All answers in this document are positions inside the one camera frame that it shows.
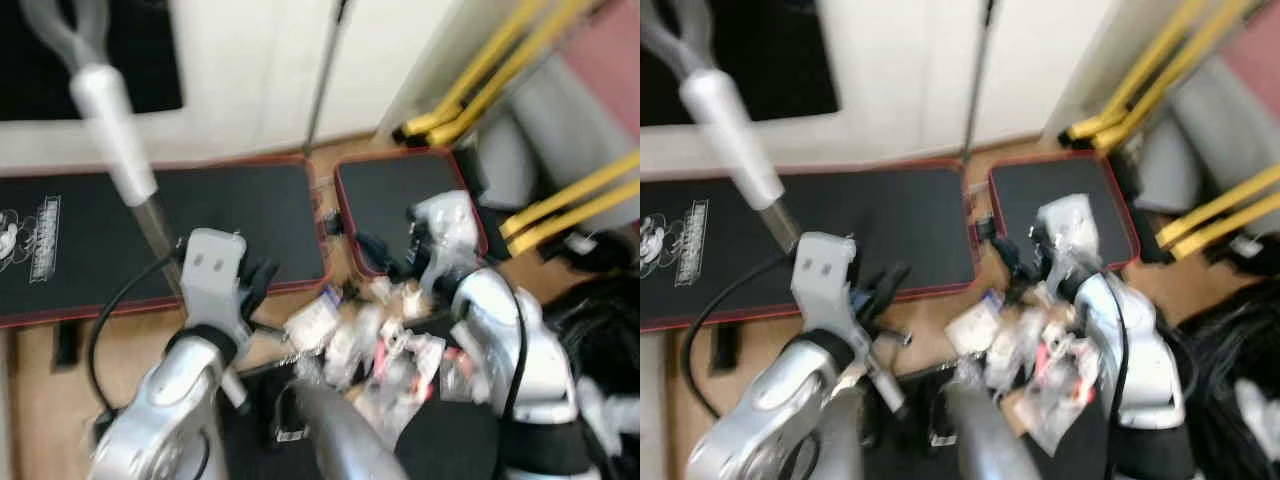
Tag long black bench pad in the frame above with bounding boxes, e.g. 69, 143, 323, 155
0, 155, 331, 329
640, 160, 979, 333

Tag white paper wrapper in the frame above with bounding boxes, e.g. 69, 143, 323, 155
945, 300, 1001, 356
285, 295, 343, 353

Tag short black bench pad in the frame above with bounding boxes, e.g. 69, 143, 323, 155
988, 152, 1141, 273
333, 148, 489, 279

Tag clear plastic wrapper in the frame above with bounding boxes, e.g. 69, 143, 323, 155
355, 335, 446, 446
1010, 340, 1096, 456

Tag grey right robot leg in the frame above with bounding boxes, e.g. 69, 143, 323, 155
295, 385, 411, 480
945, 385, 1041, 480

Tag grey metal stand pole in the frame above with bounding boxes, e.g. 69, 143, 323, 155
303, 0, 353, 156
960, 0, 1001, 166

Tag grey foam mat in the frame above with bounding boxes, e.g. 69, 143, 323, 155
478, 55, 641, 216
1135, 55, 1280, 216

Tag black flat panel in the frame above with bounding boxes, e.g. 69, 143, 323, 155
0, 0, 184, 121
640, 0, 841, 126

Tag pink foam mat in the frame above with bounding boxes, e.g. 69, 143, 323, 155
560, 0, 641, 141
1222, 0, 1280, 96

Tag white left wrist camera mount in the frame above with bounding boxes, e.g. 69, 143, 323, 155
180, 228, 253, 346
790, 232, 863, 346

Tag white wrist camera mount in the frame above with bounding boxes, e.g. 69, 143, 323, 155
180, 228, 253, 346
1035, 195, 1101, 291
790, 232, 863, 346
408, 190, 483, 296

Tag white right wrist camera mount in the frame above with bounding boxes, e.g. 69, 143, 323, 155
408, 190, 483, 296
1035, 195, 1101, 291

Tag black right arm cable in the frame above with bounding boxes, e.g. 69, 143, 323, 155
1105, 275, 1131, 480
495, 285, 531, 471

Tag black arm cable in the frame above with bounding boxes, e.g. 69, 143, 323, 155
1105, 275, 1131, 480
495, 285, 531, 471
685, 250, 796, 421
88, 255, 186, 416

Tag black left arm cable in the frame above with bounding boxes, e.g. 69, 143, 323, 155
685, 250, 796, 421
88, 255, 186, 416

